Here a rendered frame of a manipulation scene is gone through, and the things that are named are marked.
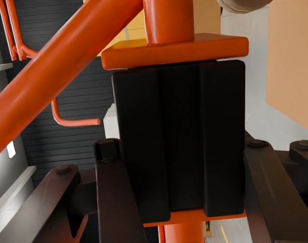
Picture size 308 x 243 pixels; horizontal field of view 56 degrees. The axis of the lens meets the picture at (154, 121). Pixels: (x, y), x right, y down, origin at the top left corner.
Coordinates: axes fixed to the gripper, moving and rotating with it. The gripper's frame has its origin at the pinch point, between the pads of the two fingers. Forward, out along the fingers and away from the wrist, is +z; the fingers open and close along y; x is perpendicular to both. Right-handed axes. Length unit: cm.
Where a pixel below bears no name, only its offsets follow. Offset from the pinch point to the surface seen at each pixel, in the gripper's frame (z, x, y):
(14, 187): 880, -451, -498
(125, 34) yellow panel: 726, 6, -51
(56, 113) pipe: 756, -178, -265
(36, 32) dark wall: 1051, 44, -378
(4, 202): 783, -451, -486
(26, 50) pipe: 752, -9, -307
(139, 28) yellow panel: 727, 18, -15
